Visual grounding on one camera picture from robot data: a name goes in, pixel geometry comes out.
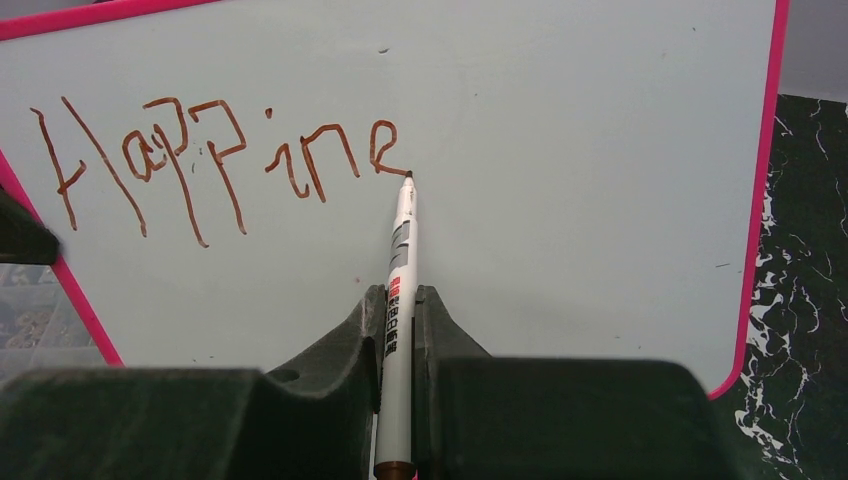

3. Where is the clear plastic screw box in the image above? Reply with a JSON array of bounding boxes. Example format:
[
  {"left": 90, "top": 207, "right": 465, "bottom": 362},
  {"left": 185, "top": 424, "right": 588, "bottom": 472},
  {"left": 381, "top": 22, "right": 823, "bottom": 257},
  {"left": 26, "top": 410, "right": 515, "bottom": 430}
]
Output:
[{"left": 1, "top": 264, "right": 105, "bottom": 385}]

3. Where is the white marker pen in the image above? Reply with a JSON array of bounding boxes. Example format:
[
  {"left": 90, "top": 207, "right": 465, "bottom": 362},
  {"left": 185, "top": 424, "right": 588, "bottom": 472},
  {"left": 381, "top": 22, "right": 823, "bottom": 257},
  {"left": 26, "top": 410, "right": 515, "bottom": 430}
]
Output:
[{"left": 374, "top": 172, "right": 418, "bottom": 479}]

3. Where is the pink framed whiteboard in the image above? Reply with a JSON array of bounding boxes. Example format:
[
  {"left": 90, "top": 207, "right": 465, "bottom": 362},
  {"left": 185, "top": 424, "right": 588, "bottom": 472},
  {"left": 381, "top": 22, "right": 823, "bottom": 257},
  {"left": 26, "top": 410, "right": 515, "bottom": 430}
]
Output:
[{"left": 1, "top": 1, "right": 789, "bottom": 397}]

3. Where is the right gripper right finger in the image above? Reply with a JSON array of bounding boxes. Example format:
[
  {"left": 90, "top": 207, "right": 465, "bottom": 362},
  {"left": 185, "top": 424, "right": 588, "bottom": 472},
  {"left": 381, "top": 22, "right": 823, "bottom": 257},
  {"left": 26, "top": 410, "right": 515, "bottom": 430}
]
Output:
[{"left": 413, "top": 286, "right": 736, "bottom": 479}]

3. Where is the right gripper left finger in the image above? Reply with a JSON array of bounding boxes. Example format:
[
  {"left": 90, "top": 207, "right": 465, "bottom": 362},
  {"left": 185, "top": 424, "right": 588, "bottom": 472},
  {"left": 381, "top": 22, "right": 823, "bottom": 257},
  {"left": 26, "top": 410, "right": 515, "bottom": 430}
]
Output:
[{"left": 1, "top": 285, "right": 386, "bottom": 479}]

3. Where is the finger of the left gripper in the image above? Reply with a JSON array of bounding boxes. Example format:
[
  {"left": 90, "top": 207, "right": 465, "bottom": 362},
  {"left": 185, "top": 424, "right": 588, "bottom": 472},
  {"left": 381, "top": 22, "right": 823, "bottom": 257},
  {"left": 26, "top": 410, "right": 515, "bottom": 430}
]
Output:
[{"left": 0, "top": 189, "right": 60, "bottom": 265}]

